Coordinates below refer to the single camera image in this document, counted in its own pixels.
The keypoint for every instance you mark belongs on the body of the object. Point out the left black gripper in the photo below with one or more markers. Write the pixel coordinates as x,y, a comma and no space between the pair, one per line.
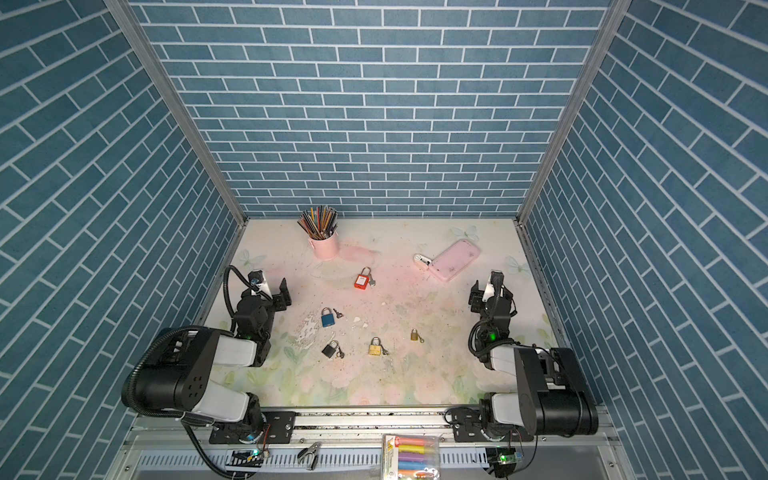
283,299

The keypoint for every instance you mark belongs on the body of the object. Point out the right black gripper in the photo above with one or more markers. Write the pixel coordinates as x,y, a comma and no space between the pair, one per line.
477,300

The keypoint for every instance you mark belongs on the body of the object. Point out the blue padlock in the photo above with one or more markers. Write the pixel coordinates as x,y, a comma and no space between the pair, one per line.
327,317

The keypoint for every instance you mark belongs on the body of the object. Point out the small black padlock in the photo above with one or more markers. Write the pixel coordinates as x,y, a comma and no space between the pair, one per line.
332,350

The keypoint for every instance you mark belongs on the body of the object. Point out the red padlock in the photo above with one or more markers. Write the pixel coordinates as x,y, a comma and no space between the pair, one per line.
363,279

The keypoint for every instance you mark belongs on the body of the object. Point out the large brass padlock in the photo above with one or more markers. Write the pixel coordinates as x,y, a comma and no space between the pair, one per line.
375,347

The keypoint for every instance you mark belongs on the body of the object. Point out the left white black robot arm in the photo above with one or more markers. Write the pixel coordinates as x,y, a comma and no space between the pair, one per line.
172,379

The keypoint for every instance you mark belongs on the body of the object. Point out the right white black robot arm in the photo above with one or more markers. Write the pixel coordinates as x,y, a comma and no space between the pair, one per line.
551,396

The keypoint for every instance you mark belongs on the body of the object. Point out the pink case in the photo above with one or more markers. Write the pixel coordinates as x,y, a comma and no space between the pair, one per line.
452,261

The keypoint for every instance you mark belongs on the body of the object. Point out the pink pencil cup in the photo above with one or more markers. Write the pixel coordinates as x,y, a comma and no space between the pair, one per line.
325,249

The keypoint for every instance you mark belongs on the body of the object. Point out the white small device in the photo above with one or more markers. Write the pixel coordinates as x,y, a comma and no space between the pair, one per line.
422,261

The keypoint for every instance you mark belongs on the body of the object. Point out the coloured pencils bundle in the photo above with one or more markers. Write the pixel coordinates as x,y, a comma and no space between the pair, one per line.
319,223

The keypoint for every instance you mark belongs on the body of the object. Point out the black metal clip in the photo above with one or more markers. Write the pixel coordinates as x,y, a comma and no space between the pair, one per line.
309,456

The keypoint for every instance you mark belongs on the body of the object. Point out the left circuit board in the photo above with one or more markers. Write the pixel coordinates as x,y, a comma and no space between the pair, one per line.
246,458

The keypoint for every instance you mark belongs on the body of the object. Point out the circuit board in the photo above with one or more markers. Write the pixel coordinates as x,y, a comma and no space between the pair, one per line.
502,462
246,458

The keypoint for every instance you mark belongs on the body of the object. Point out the right circuit board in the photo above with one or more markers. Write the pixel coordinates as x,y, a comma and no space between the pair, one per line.
502,462

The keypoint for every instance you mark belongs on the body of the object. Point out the marker pack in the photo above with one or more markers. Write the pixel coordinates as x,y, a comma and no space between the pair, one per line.
410,457

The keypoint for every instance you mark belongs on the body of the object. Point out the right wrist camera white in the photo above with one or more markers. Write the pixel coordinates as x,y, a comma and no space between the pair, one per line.
494,285

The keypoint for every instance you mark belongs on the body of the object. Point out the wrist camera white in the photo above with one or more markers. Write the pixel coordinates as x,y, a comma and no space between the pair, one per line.
258,284
494,285

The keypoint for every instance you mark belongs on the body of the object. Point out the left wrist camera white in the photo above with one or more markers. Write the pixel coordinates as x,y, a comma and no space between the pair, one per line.
258,284

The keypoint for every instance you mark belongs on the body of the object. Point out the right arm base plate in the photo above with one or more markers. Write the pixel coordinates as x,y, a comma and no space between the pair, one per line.
470,424

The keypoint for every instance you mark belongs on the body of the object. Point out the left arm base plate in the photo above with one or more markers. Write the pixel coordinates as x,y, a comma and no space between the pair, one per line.
265,427

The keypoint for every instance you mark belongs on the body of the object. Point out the aluminium front rail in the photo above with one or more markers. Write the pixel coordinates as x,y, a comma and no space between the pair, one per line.
351,439

